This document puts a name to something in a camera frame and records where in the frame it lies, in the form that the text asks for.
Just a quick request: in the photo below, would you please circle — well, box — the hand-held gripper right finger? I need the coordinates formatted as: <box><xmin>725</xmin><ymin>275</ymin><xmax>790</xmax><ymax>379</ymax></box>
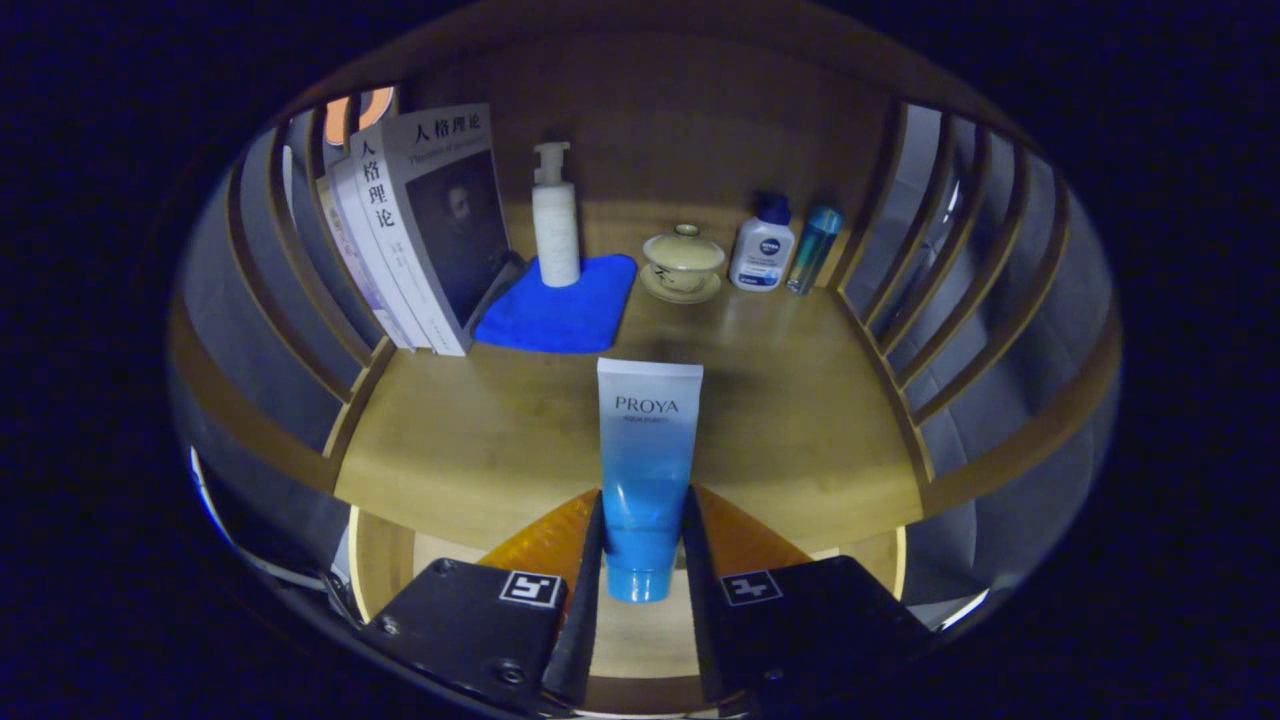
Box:
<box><xmin>682</xmin><ymin>484</ymin><xmax>936</xmax><ymax>716</ymax></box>

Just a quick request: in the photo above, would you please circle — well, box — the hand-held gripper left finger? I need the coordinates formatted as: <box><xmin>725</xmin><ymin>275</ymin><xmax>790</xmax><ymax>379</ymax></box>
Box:
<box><xmin>358</xmin><ymin>487</ymin><xmax>607</xmax><ymax>716</ymax></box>

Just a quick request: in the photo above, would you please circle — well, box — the wooden drawer with black knob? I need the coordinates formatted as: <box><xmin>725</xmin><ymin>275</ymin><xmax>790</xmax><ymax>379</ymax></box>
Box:
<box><xmin>345</xmin><ymin>505</ymin><xmax>911</xmax><ymax>716</ymax></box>

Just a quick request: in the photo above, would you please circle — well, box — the blue cosmetic tube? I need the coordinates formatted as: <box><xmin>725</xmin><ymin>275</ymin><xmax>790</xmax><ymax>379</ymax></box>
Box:
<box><xmin>597</xmin><ymin>357</ymin><xmax>705</xmax><ymax>605</ymax></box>

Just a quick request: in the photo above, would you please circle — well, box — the wooden countertop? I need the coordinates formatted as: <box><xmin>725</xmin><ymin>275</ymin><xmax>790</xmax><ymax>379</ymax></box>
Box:
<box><xmin>335</xmin><ymin>255</ymin><xmax>926</xmax><ymax>556</ymax></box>

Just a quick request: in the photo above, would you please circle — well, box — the wooden cabinet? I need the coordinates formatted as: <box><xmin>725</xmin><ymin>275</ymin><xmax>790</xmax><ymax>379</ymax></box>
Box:
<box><xmin>168</xmin><ymin>0</ymin><xmax>1123</xmax><ymax>641</ymax></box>

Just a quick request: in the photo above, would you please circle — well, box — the blue folded cloth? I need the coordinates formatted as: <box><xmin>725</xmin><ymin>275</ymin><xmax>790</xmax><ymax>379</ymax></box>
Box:
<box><xmin>473</xmin><ymin>254</ymin><xmax>639</xmax><ymax>355</ymax></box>

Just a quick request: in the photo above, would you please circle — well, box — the beige lidded teacup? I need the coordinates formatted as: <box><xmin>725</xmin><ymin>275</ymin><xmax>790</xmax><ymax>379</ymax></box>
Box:
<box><xmin>640</xmin><ymin>224</ymin><xmax>727</xmax><ymax>305</ymax></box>

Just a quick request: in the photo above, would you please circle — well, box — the white lotion bottle blue cap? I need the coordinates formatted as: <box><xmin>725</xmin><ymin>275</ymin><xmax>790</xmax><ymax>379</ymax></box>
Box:
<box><xmin>728</xmin><ymin>192</ymin><xmax>797</xmax><ymax>293</ymax></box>

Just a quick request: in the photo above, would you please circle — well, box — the white pump bottle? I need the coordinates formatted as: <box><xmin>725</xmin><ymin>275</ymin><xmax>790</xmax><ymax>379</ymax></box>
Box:
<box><xmin>531</xmin><ymin>141</ymin><xmax>582</xmax><ymax>289</ymax></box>

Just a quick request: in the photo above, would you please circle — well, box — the teal slim bottle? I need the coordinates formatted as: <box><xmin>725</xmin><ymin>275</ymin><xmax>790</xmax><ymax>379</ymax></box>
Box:
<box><xmin>785</xmin><ymin>206</ymin><xmax>844</xmax><ymax>296</ymax></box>

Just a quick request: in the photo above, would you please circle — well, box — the grey book with portrait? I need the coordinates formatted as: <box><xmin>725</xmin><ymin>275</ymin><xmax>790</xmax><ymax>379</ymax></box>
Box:
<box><xmin>378</xmin><ymin>103</ymin><xmax>513</xmax><ymax>358</ymax></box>

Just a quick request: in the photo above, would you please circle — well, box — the white book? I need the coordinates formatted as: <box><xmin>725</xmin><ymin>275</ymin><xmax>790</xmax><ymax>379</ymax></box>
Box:
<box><xmin>330</xmin><ymin>130</ymin><xmax>436</xmax><ymax>353</ymax></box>

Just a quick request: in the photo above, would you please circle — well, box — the lilac book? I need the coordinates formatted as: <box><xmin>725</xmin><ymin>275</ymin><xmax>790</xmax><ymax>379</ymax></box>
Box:
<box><xmin>315</xmin><ymin>175</ymin><xmax>401</xmax><ymax>351</ymax></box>

